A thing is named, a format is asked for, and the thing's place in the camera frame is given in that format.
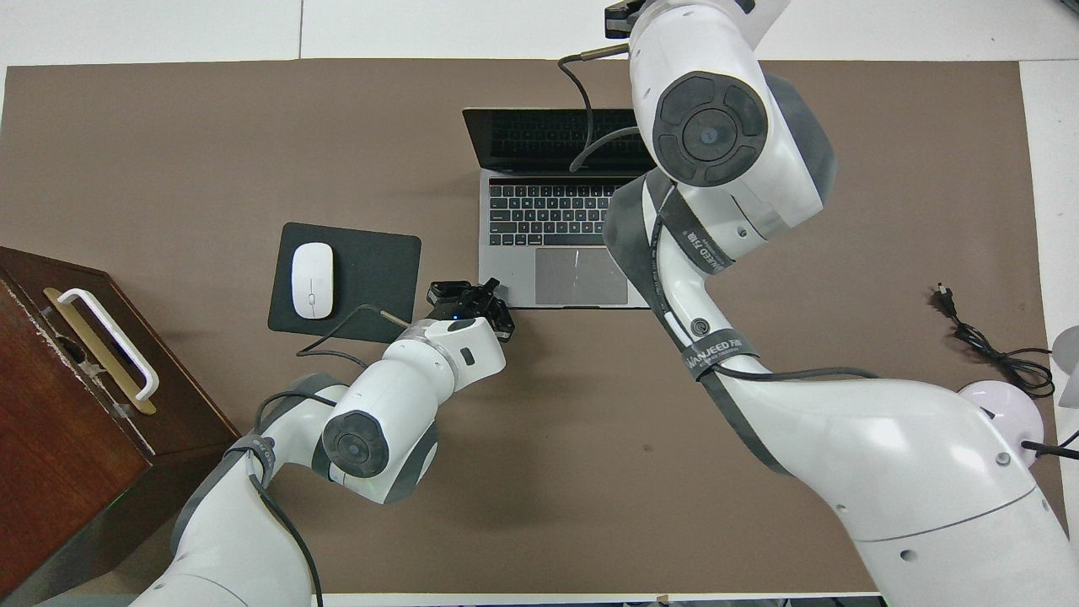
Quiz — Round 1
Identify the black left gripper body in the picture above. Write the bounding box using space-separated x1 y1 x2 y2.
424 295 516 343

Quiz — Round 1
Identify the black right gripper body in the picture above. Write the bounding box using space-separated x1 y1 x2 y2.
604 0 651 40

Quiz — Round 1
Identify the silver laptop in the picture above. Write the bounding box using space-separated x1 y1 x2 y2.
462 107 668 310

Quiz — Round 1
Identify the black mouse pad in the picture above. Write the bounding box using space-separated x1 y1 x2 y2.
267 222 422 346

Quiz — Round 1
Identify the white computer mouse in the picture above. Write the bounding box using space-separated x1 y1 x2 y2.
291 242 336 320

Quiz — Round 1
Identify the brown table mat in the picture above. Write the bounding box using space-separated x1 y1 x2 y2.
0 58 1074 596

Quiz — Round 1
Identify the gold plate on box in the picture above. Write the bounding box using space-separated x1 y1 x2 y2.
43 287 158 416

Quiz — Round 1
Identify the dark brown wooden box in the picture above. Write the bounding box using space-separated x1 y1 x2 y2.
0 246 249 604

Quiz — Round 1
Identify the white desk lamp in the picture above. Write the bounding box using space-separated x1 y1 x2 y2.
956 325 1079 470

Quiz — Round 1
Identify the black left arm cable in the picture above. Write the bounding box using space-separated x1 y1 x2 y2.
249 303 415 607

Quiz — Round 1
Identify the white box handle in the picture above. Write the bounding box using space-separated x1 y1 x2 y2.
56 287 160 402

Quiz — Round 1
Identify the black lamp power cable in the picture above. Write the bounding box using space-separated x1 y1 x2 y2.
933 284 1057 400

